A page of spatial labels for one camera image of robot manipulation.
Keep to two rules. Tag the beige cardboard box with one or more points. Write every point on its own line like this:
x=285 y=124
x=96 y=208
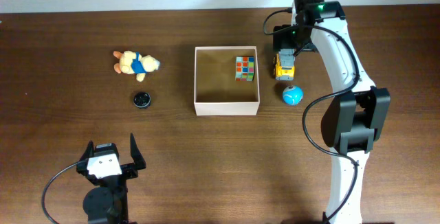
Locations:
x=216 y=92

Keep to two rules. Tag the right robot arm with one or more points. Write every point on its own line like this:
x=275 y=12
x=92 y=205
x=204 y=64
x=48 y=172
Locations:
x=355 y=117

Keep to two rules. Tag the blue toy ball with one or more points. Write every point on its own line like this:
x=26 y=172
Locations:
x=292 y=95

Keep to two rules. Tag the multicoloured puzzle cube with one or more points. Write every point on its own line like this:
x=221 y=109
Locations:
x=245 y=68

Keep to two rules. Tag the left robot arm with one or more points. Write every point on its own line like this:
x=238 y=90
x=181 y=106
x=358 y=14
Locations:
x=107 y=202

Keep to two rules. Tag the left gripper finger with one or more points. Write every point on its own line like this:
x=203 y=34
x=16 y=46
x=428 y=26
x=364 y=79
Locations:
x=89 y=152
x=136 y=155

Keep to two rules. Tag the yellow grey toy truck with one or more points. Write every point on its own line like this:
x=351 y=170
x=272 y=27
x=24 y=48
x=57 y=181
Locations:
x=284 y=68

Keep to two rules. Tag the black round speaker puck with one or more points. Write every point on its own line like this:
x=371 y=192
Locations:
x=142 y=100

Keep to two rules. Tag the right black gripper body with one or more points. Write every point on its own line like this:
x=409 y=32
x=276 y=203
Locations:
x=283 y=42

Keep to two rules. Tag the yellow plush bear toy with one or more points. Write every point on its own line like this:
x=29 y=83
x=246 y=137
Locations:
x=133 y=63

